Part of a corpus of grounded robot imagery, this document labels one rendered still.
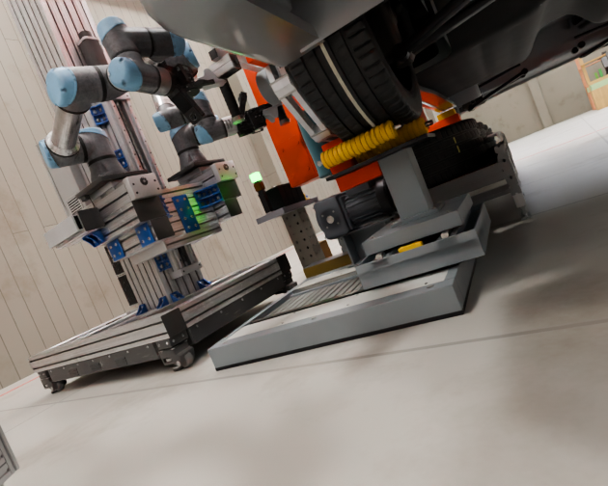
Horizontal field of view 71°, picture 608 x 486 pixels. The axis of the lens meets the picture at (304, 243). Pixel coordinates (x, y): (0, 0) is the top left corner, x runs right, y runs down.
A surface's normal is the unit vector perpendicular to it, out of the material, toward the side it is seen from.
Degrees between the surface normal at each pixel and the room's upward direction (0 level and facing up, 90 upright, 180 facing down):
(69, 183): 90
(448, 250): 90
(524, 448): 0
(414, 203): 90
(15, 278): 90
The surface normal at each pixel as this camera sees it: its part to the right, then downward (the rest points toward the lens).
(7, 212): 0.77, -0.28
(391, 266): -0.42, 0.22
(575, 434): -0.38, -0.92
